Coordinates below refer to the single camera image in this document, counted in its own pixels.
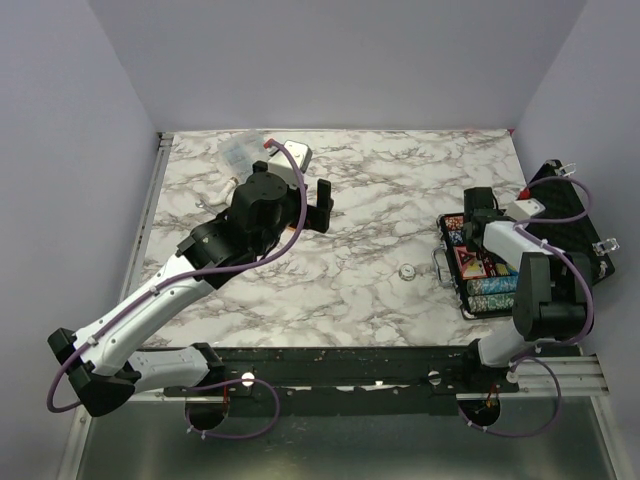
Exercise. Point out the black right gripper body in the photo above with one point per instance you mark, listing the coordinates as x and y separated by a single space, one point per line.
470 243

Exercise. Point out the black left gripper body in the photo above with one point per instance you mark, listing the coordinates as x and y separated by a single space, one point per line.
316 217

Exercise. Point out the red playing card deck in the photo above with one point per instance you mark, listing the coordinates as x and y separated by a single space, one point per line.
494 266

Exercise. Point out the red triangle card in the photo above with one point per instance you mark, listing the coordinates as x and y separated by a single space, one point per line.
469 265

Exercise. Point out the white poker chip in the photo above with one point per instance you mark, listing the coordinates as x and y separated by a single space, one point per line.
407 272

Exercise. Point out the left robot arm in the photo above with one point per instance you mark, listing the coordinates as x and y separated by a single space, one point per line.
105 362

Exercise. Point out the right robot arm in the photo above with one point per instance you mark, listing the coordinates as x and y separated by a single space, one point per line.
553 301

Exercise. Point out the red poker chip row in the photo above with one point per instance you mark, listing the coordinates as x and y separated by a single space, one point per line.
454 223

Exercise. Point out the green poker chip row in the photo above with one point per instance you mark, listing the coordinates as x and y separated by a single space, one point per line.
492 286

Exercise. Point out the white plastic faucet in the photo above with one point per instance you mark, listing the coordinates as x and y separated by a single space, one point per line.
224 196

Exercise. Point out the grey poker chip row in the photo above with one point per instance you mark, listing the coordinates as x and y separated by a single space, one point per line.
490 303

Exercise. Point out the clear screw organizer box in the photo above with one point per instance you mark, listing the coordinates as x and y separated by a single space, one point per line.
241 151

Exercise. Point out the silver open-end wrench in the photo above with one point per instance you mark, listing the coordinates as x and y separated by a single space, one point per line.
201 204

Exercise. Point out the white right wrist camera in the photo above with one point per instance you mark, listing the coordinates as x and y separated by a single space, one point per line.
523 210

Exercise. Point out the chrome case handle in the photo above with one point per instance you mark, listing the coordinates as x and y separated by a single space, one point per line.
444 272

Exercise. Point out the black mounting rail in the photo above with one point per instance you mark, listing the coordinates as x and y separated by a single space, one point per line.
334 381

